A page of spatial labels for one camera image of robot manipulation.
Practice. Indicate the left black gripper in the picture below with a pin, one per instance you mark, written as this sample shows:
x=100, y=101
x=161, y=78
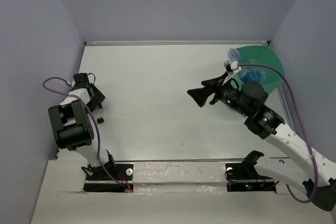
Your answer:
x=98, y=97

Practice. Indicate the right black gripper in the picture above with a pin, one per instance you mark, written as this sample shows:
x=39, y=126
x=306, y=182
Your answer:
x=200, y=95

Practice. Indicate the small blue-label bottle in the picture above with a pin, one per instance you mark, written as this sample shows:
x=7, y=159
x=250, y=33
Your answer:
x=253, y=74

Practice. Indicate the green plastic bin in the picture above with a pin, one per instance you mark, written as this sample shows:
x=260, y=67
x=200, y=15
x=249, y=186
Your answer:
x=262, y=55

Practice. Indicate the large crushed blue-label bottle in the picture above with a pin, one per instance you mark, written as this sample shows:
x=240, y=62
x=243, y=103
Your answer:
x=233, y=55

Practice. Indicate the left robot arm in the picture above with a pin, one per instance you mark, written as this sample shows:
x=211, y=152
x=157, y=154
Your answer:
x=74, y=127

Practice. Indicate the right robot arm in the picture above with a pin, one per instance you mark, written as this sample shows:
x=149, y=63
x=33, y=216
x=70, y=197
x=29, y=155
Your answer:
x=314, y=174

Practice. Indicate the small black cap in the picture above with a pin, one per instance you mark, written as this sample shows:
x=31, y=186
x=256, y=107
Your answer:
x=100, y=120

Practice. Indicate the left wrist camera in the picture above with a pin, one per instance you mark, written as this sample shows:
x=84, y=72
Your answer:
x=81, y=81

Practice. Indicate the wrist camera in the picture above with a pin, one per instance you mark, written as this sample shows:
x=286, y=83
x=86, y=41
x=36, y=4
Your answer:
x=81, y=81
x=232, y=68

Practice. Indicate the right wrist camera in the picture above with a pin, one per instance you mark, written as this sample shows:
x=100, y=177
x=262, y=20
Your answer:
x=232, y=68

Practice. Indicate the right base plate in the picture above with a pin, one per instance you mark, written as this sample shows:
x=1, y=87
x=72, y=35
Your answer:
x=239, y=180

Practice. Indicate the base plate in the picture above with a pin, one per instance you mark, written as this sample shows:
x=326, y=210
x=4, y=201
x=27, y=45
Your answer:
x=119, y=179
x=239, y=180

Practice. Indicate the left base plate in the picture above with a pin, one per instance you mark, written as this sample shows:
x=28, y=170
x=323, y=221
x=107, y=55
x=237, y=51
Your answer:
x=119, y=179

